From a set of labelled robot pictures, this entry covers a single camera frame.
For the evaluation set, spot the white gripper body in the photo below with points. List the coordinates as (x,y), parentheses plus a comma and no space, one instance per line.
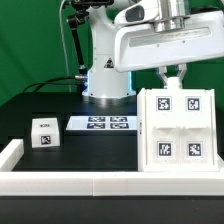
(139,47)

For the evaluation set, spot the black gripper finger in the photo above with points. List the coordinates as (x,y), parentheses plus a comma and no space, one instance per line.
(182,69)
(161,72)

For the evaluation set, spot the white door panel with tags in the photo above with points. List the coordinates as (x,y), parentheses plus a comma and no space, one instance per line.
(162,128)

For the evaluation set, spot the white cabinet body box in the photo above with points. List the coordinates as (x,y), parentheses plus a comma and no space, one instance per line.
(179,93)

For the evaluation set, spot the white cabinet top block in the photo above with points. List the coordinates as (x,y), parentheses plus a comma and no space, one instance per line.
(45,132)

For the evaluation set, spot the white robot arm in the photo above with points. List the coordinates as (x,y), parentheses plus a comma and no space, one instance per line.
(106,85)

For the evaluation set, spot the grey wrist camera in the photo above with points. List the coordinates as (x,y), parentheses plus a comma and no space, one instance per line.
(143,11)

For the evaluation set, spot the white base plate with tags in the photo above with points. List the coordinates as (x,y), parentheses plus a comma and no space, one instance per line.
(101,123)

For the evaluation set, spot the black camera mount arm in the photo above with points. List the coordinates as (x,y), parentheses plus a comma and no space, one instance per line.
(79,18)

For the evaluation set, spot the white U-shaped fence wall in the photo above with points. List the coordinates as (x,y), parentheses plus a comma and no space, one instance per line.
(103,183)

